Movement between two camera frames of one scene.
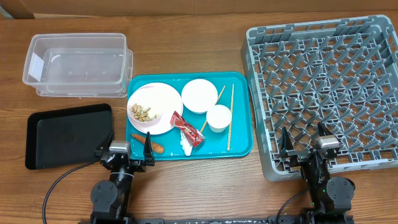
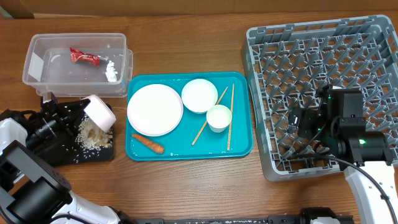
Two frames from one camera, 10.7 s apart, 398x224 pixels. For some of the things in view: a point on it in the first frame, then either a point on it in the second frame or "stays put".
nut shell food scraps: (141, 114) to (99, 136)
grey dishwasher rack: (342, 72) stays put
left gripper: (139, 166) to (63, 116)
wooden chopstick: (231, 117) stays put
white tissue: (186, 144) to (111, 73)
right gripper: (300, 157) to (306, 120)
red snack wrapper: (194, 135) to (78, 56)
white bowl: (199, 94) stays put
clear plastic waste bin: (79, 65) stays put
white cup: (218, 117) stays put
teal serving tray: (190, 115) stays put
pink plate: (152, 106) stays put
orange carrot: (155, 147) stays put
